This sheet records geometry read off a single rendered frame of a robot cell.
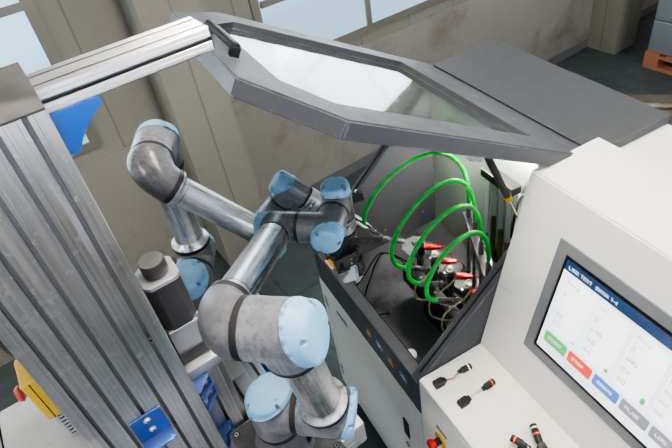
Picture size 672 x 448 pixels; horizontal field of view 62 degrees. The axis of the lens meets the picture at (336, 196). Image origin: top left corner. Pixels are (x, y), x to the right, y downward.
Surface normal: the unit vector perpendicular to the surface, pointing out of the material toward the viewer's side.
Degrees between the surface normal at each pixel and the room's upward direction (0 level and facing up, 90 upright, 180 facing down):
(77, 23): 90
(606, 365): 76
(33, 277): 90
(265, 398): 8
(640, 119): 0
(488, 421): 0
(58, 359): 90
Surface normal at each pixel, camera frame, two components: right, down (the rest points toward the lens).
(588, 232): -0.88, 0.20
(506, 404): -0.15, -0.77
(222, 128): 0.56, 0.45
